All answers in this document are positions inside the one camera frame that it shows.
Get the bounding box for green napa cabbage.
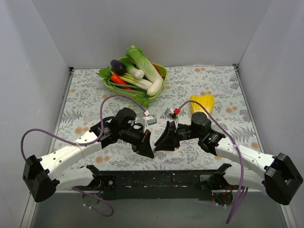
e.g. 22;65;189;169
126;45;162;82

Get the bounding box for green celery leaves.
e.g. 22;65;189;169
133;93;149;108

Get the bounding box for white radish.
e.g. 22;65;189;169
147;79;163;97

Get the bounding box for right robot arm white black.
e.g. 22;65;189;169
155;112;304;205

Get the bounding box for yellow napa cabbage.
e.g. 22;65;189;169
190;95;215;114

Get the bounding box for floral table mat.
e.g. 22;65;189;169
46;66;268;171

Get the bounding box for red orange pepper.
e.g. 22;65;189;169
110;74;132;90

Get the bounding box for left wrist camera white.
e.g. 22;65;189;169
142;110;157;131

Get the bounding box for white green leek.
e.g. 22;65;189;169
122;60;144;80

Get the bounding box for green long beans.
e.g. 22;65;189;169
104;79;147;96

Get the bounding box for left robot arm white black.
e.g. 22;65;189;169
22;108;154;202

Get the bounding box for purple eggplant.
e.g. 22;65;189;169
110;59;127;76

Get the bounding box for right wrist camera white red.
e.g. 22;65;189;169
165;108;179;127

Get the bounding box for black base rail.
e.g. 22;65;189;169
79;163;238;201

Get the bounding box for green plastic basket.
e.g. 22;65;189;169
97;57;167;104

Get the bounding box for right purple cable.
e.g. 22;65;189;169
178;100;249;224

